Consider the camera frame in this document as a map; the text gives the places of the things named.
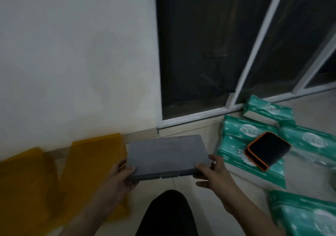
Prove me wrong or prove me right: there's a person's right hand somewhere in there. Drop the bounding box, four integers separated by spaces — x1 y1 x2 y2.
195 154 238 205

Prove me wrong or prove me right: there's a person's left hand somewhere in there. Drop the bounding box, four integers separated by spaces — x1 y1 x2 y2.
103 160 139 210

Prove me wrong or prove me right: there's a grey plastic case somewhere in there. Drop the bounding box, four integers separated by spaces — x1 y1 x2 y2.
127 135 211 183

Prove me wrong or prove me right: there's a person's left forearm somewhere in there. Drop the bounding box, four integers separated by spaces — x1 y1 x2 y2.
56 192 124 236

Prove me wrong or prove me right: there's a person's right forearm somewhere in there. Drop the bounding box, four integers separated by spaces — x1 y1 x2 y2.
223 189 286 236

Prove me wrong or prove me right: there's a green tissue pack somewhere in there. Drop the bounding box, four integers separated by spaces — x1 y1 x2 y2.
267 190 336 236
215 115 287 189
243 95 296 128
278 124 336 167

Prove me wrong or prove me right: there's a person's black trouser leg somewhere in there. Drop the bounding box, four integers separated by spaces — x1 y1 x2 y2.
135 190 199 236

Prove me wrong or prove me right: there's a black pouch with orange trim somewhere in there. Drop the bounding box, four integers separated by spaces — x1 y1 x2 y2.
244 131 292 172

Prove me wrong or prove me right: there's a white framed glass door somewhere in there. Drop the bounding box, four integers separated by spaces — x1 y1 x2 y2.
154 0 336 129

